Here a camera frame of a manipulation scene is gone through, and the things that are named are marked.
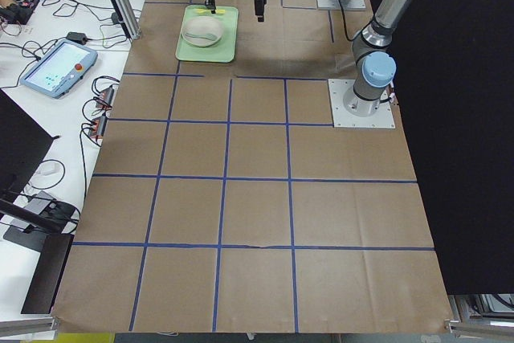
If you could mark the yellow plastic fork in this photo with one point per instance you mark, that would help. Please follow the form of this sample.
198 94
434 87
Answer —
208 11

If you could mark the white round plate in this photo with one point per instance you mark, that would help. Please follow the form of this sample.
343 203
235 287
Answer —
202 25

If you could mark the light green tray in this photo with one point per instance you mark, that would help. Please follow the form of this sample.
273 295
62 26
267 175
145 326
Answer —
221 52

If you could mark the black power adapter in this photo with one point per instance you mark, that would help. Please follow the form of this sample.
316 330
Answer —
77 37

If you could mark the small usb hub box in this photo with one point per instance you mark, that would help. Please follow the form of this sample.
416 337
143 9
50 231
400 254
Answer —
104 98

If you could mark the teach pendant with screen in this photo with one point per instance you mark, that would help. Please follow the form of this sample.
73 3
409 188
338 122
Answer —
60 69

